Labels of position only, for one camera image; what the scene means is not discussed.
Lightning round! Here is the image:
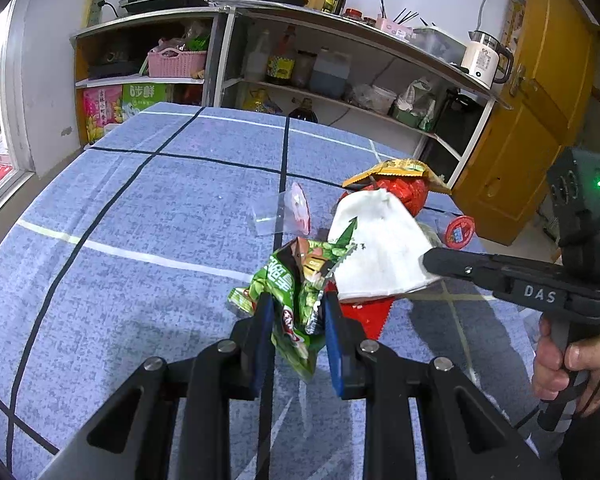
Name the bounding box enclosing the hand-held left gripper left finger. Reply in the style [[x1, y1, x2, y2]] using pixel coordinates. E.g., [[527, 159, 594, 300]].
[[37, 292, 281, 480]]

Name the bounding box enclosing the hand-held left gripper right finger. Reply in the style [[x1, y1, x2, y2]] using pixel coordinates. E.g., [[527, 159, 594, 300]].
[[322, 290, 561, 480]]

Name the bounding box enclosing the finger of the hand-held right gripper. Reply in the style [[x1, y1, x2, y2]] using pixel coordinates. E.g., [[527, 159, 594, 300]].
[[419, 246, 563, 292]]

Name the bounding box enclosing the green snack packet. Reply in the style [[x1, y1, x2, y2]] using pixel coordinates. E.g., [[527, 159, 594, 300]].
[[227, 237, 356, 385]]

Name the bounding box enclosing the white torn packet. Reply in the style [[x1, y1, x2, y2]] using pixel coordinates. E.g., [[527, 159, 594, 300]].
[[327, 189, 443, 302]]

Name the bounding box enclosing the red wrapper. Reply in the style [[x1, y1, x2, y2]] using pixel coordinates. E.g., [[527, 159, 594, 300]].
[[344, 174, 428, 218]]

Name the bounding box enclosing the yellow snack packet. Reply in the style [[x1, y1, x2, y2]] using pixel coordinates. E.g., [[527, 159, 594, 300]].
[[341, 158, 452, 196]]

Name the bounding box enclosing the person's right hand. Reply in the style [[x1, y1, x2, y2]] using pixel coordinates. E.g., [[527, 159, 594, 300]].
[[532, 315, 600, 418]]

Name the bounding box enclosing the red-lidded small cup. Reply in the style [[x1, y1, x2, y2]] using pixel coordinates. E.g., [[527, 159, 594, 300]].
[[444, 214, 476, 249]]

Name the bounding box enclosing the red serrated snack packet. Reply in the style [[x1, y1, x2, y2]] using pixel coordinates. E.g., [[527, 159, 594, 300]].
[[339, 294, 397, 343]]

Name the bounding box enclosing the yellow wooden door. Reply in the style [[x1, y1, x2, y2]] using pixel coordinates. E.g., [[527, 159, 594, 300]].
[[451, 0, 600, 247]]

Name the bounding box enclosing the clear plastic cup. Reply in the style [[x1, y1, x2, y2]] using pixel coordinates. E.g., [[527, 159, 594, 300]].
[[250, 181, 313, 237]]

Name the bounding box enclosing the black appliance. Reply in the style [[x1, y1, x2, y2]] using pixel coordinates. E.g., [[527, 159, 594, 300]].
[[427, 87, 487, 183]]

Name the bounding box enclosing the blue plaid tablecloth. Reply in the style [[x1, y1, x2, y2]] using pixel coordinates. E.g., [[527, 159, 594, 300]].
[[0, 101, 538, 480]]

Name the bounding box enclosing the green tray with bags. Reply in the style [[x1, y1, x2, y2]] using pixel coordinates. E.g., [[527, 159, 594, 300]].
[[391, 77, 439, 132]]

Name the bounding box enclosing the white plastic tub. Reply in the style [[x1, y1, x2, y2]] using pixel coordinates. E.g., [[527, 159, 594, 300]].
[[369, 85, 399, 116]]

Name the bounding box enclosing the white electric kettle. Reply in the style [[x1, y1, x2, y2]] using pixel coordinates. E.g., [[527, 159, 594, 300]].
[[460, 30, 515, 87]]

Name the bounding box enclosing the clear plastic bag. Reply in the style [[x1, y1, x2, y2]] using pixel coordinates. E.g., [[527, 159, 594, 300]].
[[349, 84, 382, 111]]

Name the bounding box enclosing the yellow door sticker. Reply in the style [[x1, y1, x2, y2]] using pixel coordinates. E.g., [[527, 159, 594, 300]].
[[499, 0, 527, 62]]

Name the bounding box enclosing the dark cooking oil bottle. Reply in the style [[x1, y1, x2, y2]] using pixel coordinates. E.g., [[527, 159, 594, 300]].
[[286, 98, 319, 124]]

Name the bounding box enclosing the clear plastic storage box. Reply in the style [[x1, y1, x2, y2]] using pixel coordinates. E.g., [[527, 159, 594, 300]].
[[411, 25, 469, 65]]

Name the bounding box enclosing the yellow cooking oil bottle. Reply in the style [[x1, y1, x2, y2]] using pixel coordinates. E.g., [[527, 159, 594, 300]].
[[241, 88, 282, 114]]

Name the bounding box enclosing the blue plastic jug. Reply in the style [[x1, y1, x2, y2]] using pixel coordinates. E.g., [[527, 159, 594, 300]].
[[309, 47, 352, 100]]

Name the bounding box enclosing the white metal kitchen rack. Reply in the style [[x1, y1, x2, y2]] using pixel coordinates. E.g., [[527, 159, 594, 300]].
[[202, 0, 513, 187]]

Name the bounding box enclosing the pink chopstick holder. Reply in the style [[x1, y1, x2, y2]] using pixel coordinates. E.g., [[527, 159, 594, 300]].
[[375, 16, 414, 40]]

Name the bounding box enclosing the dark glass jar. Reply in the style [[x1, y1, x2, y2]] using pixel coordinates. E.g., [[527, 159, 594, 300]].
[[292, 50, 317, 89]]

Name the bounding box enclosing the bunch of black chopsticks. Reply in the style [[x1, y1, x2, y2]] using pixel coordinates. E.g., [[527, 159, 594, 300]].
[[377, 0, 422, 26]]

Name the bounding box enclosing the green and white box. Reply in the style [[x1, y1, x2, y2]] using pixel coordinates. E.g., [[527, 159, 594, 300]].
[[121, 82, 174, 122]]

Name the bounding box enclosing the soy sauce bottle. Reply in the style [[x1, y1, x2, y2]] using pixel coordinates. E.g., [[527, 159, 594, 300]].
[[265, 25, 297, 86]]

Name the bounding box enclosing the white plastic bottle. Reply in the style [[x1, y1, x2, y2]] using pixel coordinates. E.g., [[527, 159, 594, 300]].
[[244, 29, 274, 82]]

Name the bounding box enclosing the pink printed box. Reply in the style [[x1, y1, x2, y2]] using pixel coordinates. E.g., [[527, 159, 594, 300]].
[[82, 85, 124, 145]]

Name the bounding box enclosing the pink woven basket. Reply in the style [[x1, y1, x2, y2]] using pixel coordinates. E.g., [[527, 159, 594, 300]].
[[147, 46, 209, 79]]

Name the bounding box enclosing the black pot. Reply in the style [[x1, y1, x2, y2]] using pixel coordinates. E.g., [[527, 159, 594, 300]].
[[86, 50, 142, 80]]

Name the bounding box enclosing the wooden shelf unit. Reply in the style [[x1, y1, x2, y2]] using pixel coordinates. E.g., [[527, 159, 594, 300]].
[[71, 7, 226, 148]]

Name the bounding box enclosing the black induction cooker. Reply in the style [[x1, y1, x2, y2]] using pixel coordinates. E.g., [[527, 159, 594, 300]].
[[118, 0, 214, 16]]

